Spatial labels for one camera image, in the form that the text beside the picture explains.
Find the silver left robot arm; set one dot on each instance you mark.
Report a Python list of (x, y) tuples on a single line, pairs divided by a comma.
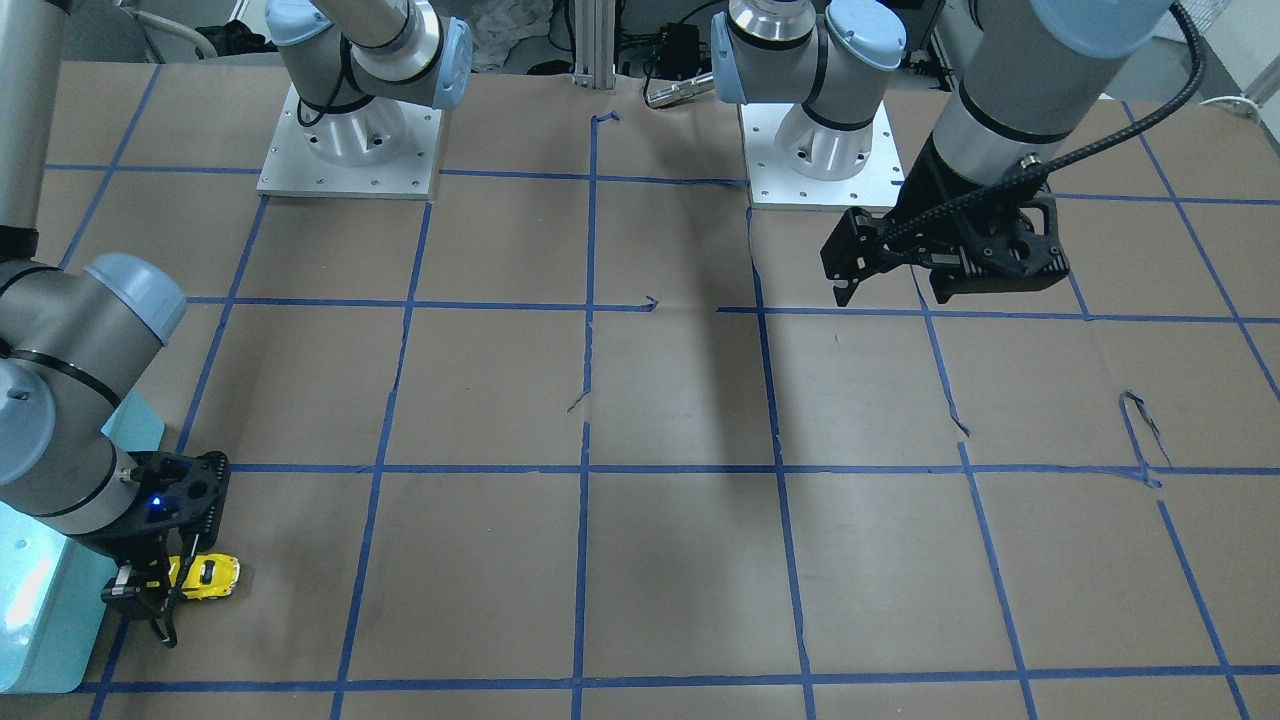
[(1040, 66)]

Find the yellow beetle toy car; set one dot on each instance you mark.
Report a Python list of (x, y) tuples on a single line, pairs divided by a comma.
[(211, 576)]

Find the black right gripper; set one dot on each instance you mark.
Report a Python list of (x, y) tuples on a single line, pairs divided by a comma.
[(128, 545)]

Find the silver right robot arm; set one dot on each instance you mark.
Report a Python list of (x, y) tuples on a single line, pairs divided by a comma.
[(370, 81)]

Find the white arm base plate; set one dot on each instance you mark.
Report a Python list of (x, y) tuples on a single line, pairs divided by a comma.
[(386, 150), (794, 164)]

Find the light blue plastic bin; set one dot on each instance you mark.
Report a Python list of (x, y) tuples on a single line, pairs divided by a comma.
[(50, 606)]

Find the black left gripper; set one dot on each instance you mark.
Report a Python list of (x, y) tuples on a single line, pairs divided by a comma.
[(922, 205)]

